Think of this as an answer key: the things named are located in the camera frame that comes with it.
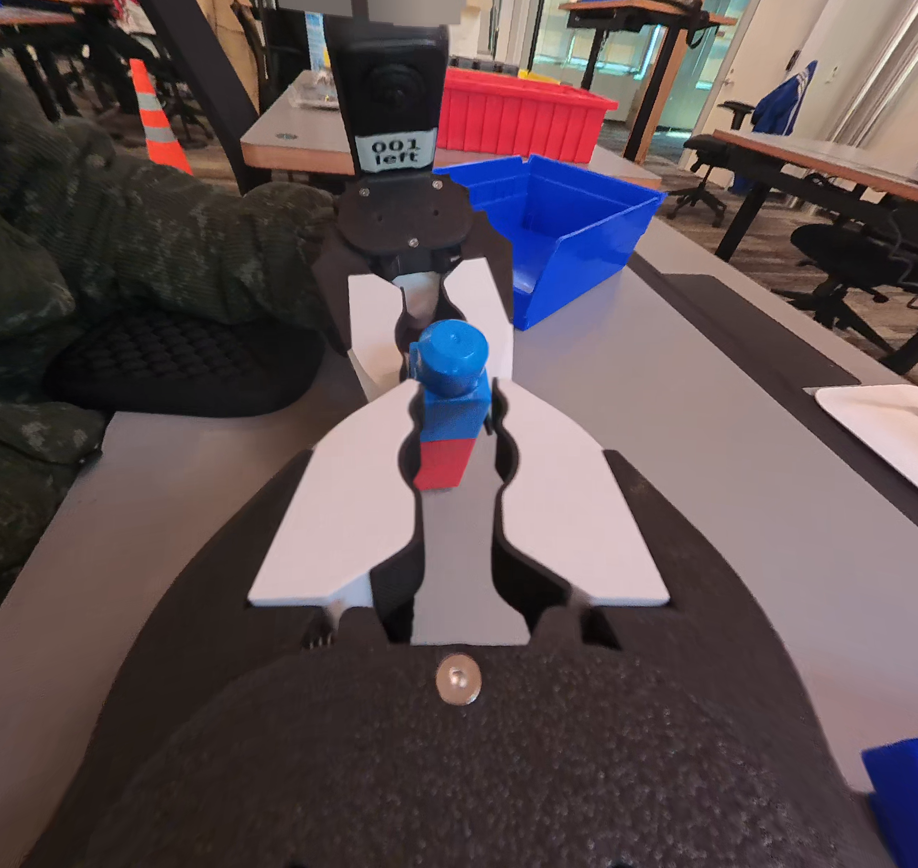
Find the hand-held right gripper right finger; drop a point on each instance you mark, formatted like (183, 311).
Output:
(581, 524)

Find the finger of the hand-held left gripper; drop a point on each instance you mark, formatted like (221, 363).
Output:
(373, 323)
(488, 301)

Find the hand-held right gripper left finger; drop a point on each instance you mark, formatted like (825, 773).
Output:
(337, 524)

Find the blue mega block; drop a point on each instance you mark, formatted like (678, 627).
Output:
(452, 380)

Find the blue plastic bin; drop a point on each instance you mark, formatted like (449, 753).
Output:
(588, 251)
(893, 789)

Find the red mega block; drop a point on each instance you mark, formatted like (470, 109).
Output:
(441, 463)

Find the beige coat on chair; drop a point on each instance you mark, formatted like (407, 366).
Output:
(222, 14)

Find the black leaning board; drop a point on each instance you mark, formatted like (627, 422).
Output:
(201, 57)

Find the black chair armrest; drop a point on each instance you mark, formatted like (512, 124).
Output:
(179, 366)

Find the orange striped traffic cone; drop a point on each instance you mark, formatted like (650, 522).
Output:
(161, 129)

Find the black office chair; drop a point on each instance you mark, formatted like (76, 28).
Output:
(846, 251)
(706, 150)

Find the white desk stand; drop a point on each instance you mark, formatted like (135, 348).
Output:
(875, 423)

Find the blue jacket with white stripes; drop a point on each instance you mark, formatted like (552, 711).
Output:
(785, 100)

